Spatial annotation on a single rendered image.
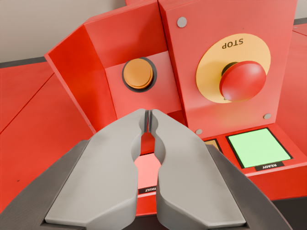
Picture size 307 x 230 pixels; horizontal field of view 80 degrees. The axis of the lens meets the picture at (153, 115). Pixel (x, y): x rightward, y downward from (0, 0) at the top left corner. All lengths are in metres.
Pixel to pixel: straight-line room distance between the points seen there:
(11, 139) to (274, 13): 0.52
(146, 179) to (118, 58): 0.16
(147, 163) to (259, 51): 0.17
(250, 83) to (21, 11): 1.02
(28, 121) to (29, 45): 0.62
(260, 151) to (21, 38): 1.08
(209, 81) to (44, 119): 0.44
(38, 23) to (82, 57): 0.87
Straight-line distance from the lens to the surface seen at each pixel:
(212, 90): 0.20
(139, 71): 0.24
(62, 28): 1.04
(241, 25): 0.19
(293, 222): 0.31
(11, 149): 0.50
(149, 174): 0.22
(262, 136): 0.25
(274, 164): 0.23
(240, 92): 0.18
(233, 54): 0.19
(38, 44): 1.11
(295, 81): 0.59
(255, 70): 0.18
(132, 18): 0.25
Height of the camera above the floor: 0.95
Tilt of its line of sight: 53 degrees down
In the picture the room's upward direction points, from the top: 175 degrees clockwise
